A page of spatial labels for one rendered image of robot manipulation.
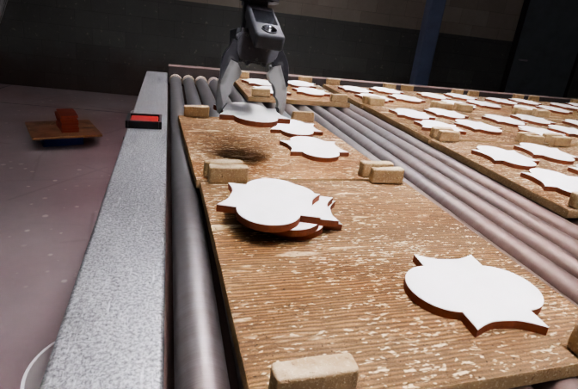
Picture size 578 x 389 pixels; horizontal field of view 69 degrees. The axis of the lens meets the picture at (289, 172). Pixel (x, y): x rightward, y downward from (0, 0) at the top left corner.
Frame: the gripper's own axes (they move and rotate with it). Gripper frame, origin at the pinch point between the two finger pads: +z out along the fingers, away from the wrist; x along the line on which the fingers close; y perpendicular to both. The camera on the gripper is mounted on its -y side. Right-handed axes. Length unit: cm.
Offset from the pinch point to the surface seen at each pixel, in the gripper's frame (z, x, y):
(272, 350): 13.4, 8.1, -46.0
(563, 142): 3, -90, 11
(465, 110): -1, -92, 53
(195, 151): 8.0, 8.8, 3.1
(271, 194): 7.8, 2.2, -23.4
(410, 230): 10.8, -15.6, -28.9
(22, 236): 87, 74, 158
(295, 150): 6.6, -9.6, 1.5
